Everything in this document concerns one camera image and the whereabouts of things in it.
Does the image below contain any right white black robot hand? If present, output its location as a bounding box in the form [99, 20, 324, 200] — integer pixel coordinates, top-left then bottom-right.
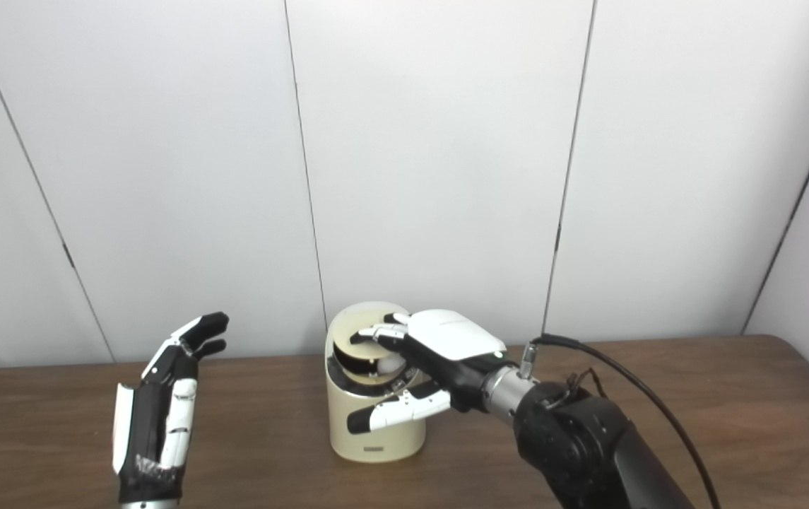
[346, 309, 507, 435]

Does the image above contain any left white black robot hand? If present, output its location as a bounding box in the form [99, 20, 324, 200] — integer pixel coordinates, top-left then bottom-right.
[112, 312, 230, 504]

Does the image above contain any cream round bin lid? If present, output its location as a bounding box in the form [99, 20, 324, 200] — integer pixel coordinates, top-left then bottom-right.
[334, 310, 412, 375]

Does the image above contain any cream-colored bin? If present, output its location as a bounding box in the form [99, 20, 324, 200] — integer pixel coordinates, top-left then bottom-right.
[326, 302, 426, 464]

